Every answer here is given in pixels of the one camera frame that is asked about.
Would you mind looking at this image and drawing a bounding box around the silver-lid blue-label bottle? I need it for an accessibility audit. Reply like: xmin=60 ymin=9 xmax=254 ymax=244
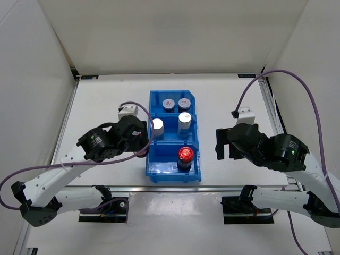
xmin=152 ymin=118 xmax=164 ymax=140
xmin=177 ymin=112 xmax=192 ymax=139

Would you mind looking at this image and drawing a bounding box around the red-lid sauce jar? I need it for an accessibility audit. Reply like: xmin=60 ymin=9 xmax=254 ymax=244
xmin=177 ymin=146 xmax=194 ymax=172
xmin=137 ymin=149 xmax=149 ymax=158

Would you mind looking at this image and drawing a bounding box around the white-lid spice jar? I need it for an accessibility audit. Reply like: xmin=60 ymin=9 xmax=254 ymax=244
xmin=178 ymin=98 xmax=191 ymax=113
xmin=162 ymin=98 xmax=175 ymax=113

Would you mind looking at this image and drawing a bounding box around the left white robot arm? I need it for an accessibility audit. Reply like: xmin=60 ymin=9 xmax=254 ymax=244
xmin=11 ymin=115 xmax=149 ymax=227

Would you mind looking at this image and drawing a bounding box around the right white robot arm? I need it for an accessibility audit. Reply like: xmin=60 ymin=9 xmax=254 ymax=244
xmin=215 ymin=123 xmax=339 ymax=228

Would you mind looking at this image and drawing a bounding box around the near blue storage bin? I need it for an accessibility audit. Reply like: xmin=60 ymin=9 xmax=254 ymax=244
xmin=146 ymin=141 xmax=201 ymax=183

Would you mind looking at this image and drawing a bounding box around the right black logo label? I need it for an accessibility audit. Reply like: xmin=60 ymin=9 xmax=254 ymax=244
xmin=237 ymin=73 xmax=257 ymax=79

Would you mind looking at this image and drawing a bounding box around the black logo label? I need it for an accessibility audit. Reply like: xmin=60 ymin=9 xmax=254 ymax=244
xmin=237 ymin=73 xmax=257 ymax=79
xmin=80 ymin=75 xmax=99 ymax=80

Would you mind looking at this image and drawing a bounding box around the left black logo label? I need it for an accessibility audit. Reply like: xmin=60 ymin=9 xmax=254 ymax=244
xmin=80 ymin=75 xmax=99 ymax=80

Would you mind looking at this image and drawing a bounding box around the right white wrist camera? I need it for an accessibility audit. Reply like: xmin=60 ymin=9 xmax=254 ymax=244
xmin=232 ymin=107 xmax=256 ymax=125

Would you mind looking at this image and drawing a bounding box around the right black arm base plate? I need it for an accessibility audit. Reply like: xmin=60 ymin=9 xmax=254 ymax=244
xmin=221 ymin=196 xmax=274 ymax=225

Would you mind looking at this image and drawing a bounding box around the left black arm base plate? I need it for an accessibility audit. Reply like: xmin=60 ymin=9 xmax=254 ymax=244
xmin=78 ymin=197 xmax=129 ymax=223

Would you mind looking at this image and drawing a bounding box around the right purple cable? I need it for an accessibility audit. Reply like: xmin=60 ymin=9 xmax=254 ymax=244
xmin=236 ymin=69 xmax=340 ymax=255

